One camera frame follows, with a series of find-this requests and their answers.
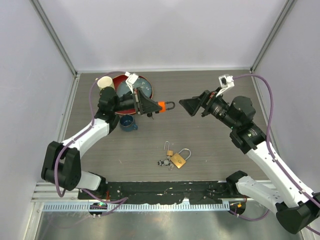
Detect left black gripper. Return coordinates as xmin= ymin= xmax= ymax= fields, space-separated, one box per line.
xmin=112 ymin=87 xmax=162 ymax=115

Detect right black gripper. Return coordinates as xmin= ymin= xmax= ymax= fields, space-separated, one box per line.
xmin=179 ymin=87 xmax=239 ymax=130

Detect black-headed key bunch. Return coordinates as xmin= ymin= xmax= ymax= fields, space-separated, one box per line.
xmin=147 ymin=112 xmax=154 ymax=120

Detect orange black padlock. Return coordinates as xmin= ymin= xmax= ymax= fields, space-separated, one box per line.
xmin=157 ymin=101 xmax=176 ymax=113

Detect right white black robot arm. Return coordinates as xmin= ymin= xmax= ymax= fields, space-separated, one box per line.
xmin=179 ymin=90 xmax=320 ymax=234

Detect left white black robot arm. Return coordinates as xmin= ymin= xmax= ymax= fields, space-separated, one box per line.
xmin=41 ymin=87 xmax=166 ymax=200

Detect blue-grey ceramic plate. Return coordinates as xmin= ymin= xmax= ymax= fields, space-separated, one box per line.
xmin=116 ymin=75 xmax=153 ymax=98

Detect dark blue mug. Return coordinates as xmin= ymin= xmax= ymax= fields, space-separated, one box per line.
xmin=119 ymin=114 xmax=138 ymax=132

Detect red round tray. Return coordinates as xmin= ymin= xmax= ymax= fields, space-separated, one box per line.
xmin=112 ymin=74 xmax=154 ymax=115

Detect yellow ceramic mug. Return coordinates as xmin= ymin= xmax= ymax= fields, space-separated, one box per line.
xmin=95 ymin=75 xmax=115 ymax=91

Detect small brass padlock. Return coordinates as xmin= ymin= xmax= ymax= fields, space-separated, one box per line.
xmin=163 ymin=141 xmax=174 ymax=157

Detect large brass padlock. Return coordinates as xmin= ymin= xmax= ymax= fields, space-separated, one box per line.
xmin=170 ymin=148 xmax=192 ymax=169

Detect keys with grey charm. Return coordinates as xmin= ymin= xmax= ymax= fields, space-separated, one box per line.
xmin=157 ymin=159 xmax=174 ymax=170

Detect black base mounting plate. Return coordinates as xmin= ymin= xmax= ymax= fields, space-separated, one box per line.
xmin=89 ymin=181 xmax=249 ymax=205

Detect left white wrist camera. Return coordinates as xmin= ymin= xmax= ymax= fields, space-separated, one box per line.
xmin=124 ymin=71 xmax=139 ymax=93

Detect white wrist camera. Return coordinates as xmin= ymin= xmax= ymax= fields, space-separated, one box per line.
xmin=124 ymin=71 xmax=139 ymax=93
xmin=216 ymin=74 xmax=235 ymax=96

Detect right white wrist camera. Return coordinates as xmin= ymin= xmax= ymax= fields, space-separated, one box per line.
xmin=216 ymin=74 xmax=235 ymax=96

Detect white slotted cable duct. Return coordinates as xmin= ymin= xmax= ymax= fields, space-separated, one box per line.
xmin=42 ymin=200 xmax=230 ymax=213

